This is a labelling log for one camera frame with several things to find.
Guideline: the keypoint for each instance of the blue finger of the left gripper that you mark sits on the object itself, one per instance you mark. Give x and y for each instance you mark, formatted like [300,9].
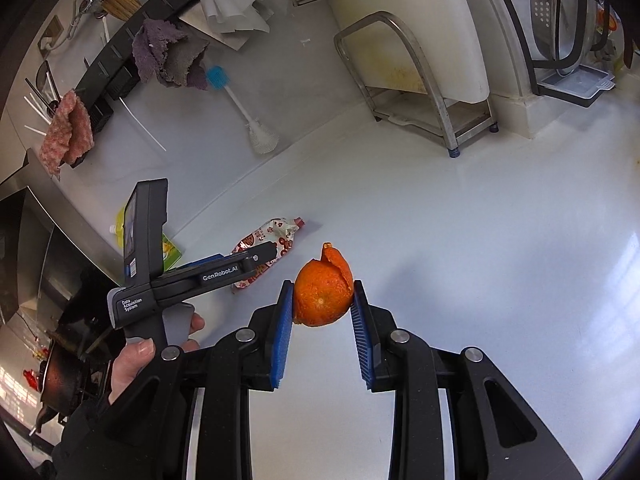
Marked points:
[200,262]
[254,258]

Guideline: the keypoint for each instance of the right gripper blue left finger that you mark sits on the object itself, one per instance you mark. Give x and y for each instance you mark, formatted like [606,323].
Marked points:
[280,333]

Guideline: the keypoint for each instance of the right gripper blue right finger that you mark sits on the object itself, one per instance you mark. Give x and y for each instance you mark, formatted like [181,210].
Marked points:
[364,333]

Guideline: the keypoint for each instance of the red white snack wrapper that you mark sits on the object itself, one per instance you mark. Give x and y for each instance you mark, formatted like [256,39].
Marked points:
[276,236]

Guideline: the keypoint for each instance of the orange peel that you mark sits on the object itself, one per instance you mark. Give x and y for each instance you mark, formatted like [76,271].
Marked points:
[323,289]

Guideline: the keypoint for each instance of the black sleeve forearm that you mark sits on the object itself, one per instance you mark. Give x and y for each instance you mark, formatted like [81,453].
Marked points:
[109,441]

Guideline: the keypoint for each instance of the left hand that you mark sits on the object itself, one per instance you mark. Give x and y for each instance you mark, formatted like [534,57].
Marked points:
[182,322]

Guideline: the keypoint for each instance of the yellow seasoning pouch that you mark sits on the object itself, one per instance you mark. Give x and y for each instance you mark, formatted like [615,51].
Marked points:
[171,253]

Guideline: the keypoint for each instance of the black stove hob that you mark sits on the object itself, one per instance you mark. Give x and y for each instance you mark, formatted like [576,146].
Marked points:
[57,344]

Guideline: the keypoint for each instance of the blue white bottle brush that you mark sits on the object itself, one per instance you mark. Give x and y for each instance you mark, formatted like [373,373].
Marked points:
[262,140]

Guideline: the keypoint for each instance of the pink dish cloth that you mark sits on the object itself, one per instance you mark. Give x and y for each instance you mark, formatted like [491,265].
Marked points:
[69,136]

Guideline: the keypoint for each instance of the steel cutting board rack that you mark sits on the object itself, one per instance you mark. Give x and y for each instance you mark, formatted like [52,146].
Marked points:
[418,105]

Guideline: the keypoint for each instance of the purple grey dish cloth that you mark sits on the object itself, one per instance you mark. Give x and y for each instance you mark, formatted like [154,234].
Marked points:
[170,54]

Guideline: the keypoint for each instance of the white hanging cloth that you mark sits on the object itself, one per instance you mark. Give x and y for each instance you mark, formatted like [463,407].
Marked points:
[230,16]

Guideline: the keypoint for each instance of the black dish rack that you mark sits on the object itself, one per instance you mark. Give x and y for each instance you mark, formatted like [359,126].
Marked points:
[582,87]

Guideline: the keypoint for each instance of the steel pot lid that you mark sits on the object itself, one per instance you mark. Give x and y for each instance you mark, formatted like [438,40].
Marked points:
[563,32]

